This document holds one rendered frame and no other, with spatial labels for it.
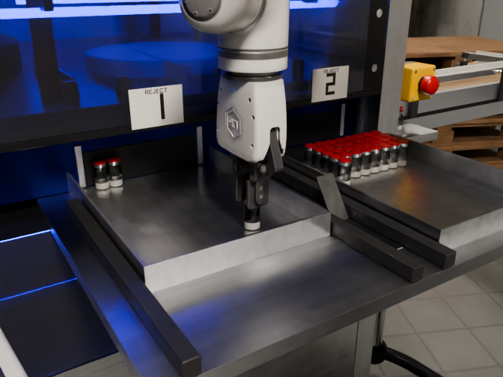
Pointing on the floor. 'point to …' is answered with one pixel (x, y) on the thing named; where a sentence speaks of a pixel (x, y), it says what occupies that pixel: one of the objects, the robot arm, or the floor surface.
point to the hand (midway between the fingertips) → (251, 188)
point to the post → (365, 121)
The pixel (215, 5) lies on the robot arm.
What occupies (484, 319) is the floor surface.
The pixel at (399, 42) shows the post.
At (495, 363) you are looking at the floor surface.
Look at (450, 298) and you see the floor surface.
